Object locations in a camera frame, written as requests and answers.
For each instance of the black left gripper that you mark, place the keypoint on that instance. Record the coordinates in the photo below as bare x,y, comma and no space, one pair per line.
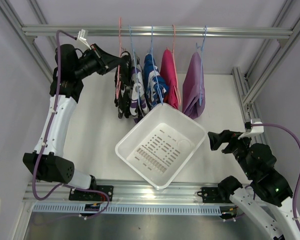
105,62

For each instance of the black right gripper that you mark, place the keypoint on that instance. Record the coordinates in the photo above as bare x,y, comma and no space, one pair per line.
225,136

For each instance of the black white patterned trousers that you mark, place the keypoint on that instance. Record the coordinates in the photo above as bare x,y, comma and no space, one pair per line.
123,86

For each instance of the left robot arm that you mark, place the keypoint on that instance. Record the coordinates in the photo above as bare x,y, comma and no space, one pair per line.
46,162

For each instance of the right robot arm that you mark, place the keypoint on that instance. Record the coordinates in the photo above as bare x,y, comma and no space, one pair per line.
258,163

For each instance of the lilac purple trousers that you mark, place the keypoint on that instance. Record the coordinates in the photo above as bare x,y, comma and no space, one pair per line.
193,89

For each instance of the purple camouflage trousers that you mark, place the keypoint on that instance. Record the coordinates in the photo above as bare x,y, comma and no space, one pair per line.
144,109

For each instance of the blue white patterned trousers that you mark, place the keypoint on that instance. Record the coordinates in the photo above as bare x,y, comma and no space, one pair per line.
150,82

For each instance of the magenta trousers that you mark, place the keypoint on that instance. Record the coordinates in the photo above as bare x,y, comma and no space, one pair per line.
169,74

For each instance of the white plastic basket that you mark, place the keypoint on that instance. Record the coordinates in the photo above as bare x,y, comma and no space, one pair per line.
160,145

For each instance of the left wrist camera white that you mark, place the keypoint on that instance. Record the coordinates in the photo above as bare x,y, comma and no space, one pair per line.
82,38

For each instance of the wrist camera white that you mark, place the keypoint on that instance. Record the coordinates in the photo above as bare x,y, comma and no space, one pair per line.
82,38
253,128

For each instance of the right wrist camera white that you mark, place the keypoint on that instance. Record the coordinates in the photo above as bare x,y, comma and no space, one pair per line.
253,128

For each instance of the aluminium hanging rail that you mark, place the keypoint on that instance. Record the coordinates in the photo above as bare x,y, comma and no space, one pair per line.
48,30

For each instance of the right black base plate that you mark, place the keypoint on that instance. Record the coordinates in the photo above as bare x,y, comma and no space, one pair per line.
209,195

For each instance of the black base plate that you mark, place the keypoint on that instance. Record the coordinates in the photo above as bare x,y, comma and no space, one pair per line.
85,196
209,195

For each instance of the front aluminium rail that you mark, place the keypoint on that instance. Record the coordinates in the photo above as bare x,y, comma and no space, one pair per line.
129,192

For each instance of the left aluminium frame post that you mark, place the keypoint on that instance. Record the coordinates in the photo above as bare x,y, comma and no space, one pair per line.
28,41

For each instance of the aluminium frame post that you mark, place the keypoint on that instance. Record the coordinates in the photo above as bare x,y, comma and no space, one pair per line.
28,41
266,63

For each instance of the slotted cable duct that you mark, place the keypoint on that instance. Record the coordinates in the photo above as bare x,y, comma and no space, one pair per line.
130,209

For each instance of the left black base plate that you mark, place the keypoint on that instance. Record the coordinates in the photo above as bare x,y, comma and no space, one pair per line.
85,196

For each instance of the right aluminium frame post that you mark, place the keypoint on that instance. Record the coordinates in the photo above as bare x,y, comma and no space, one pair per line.
266,63

